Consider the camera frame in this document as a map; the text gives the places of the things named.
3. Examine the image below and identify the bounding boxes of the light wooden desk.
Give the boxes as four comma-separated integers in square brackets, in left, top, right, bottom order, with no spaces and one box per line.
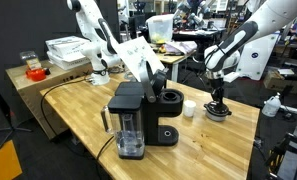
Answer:
[154,51,196,83]

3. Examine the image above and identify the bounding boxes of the black round pot lid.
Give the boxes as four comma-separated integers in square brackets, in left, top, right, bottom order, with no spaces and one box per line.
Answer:
[203,101,233,117]

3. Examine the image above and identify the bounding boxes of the white ceramic mug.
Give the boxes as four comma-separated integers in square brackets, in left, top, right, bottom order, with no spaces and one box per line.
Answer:
[183,99,197,118]

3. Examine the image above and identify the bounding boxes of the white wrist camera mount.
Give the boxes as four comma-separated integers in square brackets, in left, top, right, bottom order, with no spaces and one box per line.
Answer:
[222,70,241,84]

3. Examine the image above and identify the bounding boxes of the black camera mount frame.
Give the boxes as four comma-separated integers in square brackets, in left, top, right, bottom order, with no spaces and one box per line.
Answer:
[262,125,297,180]

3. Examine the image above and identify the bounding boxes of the tan cardboard cabinet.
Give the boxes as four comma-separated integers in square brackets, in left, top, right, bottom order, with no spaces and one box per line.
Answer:
[5,59,94,140]

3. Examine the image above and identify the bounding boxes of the white cardboard box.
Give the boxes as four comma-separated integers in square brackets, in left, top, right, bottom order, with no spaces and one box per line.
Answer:
[45,35,91,59]
[46,51,92,71]

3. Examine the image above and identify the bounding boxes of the black office chair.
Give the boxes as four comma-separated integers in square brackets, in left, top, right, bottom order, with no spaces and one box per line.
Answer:
[181,43,211,91]

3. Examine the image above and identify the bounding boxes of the black table cable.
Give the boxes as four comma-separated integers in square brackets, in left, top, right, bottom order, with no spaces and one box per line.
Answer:
[40,77,89,138]

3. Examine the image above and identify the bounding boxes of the grey metal bar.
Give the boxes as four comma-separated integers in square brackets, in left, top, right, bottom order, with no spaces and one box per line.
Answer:
[280,104,297,118]

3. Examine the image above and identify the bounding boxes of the clear labelled bag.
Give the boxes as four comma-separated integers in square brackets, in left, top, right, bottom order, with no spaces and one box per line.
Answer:
[19,50,42,71]

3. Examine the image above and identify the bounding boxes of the black coffee machine cord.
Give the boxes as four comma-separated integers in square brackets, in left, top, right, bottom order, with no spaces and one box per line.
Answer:
[95,134,116,180]

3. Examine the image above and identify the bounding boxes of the pink cloth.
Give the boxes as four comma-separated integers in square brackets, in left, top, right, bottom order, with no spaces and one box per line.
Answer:
[164,40,198,56]

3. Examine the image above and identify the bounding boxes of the grey coiled cable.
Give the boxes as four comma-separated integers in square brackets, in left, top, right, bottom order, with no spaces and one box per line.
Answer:
[108,65,126,75]

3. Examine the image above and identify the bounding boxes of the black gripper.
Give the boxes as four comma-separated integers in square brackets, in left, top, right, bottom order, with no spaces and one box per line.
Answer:
[209,77,227,109]

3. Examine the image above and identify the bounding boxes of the black coffee machine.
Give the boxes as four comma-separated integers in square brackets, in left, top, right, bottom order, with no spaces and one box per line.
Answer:
[114,59,185,148]

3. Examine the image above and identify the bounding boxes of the black tripod base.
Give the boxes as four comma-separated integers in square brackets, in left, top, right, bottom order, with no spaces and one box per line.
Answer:
[0,111,32,151]

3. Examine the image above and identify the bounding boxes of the clear plastic storage bin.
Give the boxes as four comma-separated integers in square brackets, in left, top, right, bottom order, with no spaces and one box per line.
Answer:
[145,13,176,45]

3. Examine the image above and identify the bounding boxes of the clear water tank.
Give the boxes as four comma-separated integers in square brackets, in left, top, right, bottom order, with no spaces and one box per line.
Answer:
[100,94,146,160]

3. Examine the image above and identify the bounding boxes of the orange floor board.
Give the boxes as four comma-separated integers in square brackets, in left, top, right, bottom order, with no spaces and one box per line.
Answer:
[0,139,23,180]

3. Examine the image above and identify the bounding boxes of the brown cardboard box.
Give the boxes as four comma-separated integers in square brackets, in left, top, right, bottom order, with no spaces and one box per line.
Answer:
[262,68,297,92]

